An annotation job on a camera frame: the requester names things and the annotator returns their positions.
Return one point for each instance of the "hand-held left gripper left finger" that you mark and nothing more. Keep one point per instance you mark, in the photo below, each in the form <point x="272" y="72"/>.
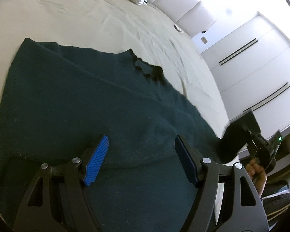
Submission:
<point x="96" y="159"/>

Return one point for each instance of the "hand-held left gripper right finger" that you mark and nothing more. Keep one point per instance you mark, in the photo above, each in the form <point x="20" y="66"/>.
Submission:
<point x="185" y="162"/>

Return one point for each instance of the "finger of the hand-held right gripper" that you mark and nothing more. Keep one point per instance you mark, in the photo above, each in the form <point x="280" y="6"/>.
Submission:
<point x="251" y="123"/>

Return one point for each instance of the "dark green sweater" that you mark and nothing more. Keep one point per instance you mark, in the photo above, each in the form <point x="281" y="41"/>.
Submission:
<point x="87" y="101"/>

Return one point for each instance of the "person's right hand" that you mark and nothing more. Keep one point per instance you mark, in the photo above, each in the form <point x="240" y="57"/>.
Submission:
<point x="255" y="170"/>

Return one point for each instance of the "dark framed panel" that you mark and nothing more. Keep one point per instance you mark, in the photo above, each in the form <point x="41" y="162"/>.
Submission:
<point x="286" y="145"/>

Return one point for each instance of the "white wardrobe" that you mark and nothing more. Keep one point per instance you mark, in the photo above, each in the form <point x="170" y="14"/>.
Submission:
<point x="256" y="77"/>

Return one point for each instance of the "small remote control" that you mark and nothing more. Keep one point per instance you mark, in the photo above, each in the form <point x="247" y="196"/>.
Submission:
<point x="178" y="28"/>

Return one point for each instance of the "cream padded headboard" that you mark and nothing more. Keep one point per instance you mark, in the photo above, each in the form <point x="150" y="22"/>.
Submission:
<point x="191" y="12"/>

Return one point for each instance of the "bed with cream sheet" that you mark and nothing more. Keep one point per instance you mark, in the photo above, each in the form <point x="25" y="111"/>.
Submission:
<point x="99" y="17"/>

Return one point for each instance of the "striped black white cloth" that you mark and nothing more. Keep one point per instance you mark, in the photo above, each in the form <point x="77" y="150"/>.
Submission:
<point x="144" y="2"/>

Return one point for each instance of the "wall socket plate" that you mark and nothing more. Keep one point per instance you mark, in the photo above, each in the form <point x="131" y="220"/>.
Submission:
<point x="203" y="40"/>

